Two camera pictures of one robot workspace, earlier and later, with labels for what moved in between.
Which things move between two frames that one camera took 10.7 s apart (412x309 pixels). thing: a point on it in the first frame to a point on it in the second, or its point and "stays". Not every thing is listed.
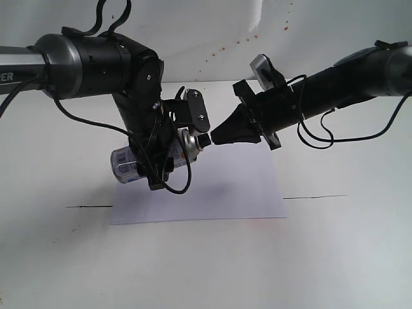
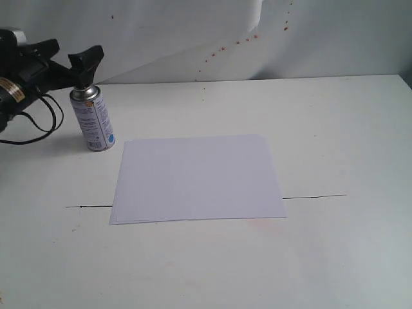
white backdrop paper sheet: x=198 y=40 stays
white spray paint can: x=123 y=170 to x=87 y=101
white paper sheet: x=227 y=181 stays
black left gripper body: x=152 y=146 to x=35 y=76
